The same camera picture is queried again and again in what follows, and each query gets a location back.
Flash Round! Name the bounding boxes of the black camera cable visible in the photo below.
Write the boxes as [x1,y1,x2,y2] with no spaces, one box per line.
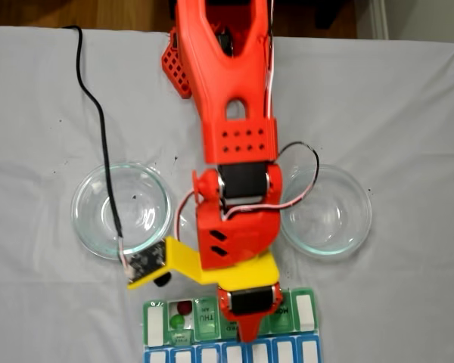
[62,25,126,262]

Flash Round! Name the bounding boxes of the weekly pill organizer box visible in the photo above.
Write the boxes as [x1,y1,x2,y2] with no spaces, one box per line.
[141,287,322,363]

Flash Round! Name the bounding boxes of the clear glass bowl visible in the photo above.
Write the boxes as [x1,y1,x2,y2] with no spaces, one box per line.
[70,161,174,261]
[278,164,372,260]

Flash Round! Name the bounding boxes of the white and red servo wire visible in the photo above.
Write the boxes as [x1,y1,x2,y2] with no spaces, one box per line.
[177,141,321,243]

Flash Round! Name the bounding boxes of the white tablecloth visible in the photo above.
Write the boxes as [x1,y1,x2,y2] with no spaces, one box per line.
[0,26,454,363]

